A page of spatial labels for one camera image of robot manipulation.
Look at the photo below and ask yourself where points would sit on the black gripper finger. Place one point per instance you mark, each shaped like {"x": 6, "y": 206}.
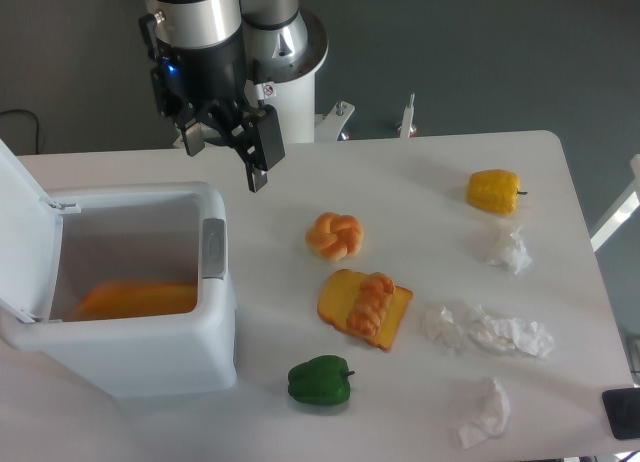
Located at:
{"x": 191, "y": 133}
{"x": 254, "y": 133}

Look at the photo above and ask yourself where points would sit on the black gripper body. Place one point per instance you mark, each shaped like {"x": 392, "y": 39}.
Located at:
{"x": 206, "y": 83}

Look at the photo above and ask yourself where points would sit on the long orange baguette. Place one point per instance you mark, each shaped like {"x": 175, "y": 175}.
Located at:
{"x": 133, "y": 299}

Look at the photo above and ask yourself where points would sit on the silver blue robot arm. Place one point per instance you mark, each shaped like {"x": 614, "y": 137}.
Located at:
{"x": 204, "y": 23}

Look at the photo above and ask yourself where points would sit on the white trash can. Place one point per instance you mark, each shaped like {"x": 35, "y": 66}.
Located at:
{"x": 148, "y": 233}

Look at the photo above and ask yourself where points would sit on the round knotted bread roll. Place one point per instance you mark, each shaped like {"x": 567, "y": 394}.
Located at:
{"x": 334, "y": 236}

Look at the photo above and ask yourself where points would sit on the white trash can lid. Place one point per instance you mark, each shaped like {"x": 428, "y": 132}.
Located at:
{"x": 31, "y": 238}

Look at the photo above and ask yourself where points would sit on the small braided bread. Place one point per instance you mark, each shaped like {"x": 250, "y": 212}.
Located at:
{"x": 371, "y": 304}

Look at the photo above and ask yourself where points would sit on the yellow toast slice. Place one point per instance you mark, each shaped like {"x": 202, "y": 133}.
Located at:
{"x": 337, "y": 297}

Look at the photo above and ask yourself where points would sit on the yellow bell pepper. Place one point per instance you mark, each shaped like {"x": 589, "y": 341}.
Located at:
{"x": 495, "y": 190}

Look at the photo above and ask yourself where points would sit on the green bell pepper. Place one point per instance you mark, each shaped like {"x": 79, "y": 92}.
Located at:
{"x": 321, "y": 381}

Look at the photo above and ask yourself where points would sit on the crumpled white tissue small middle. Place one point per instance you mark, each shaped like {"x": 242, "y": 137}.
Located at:
{"x": 441, "y": 327}

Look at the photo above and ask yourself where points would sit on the crumpled white tissue upper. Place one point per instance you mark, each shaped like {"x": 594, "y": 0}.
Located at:
{"x": 503, "y": 246}

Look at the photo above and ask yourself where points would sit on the crumpled white tissue large middle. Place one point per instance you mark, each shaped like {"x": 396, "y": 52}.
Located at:
{"x": 510, "y": 335}

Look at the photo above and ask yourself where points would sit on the crumpled white tissue lower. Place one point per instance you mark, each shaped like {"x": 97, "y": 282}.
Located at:
{"x": 491, "y": 420}

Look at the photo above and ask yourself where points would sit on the black device at edge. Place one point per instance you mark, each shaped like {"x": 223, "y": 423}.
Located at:
{"x": 622, "y": 410}

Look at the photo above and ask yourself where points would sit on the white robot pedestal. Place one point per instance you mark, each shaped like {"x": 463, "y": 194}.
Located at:
{"x": 295, "y": 97}

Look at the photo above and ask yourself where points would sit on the white frame at right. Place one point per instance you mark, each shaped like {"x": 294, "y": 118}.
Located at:
{"x": 626, "y": 204}

